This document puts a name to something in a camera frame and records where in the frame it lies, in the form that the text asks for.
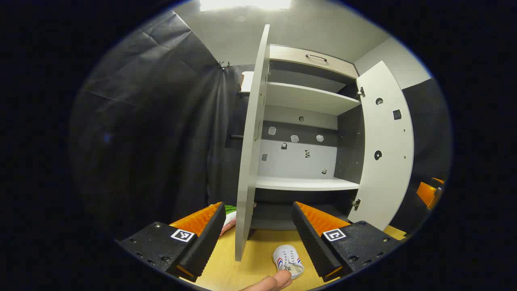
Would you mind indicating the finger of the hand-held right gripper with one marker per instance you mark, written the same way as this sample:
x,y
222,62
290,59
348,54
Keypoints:
x,y
426,193

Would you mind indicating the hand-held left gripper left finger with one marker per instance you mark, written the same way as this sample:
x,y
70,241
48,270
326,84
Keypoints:
x,y
210,238

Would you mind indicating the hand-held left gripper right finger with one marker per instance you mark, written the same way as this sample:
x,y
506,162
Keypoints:
x,y
311,238

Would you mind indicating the white striped shoe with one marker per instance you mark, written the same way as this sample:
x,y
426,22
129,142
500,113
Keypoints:
x,y
287,258

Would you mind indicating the white cabinet door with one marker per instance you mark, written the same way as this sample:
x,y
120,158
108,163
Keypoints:
x,y
387,182
252,161

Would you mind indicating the white shoe cabinet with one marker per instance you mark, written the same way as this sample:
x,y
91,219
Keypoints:
x,y
303,97

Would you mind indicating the white cabinet drawer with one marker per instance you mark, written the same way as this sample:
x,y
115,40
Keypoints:
x,y
291,56

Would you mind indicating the watermelon slice plush toy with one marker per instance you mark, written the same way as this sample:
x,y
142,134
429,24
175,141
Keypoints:
x,y
229,220

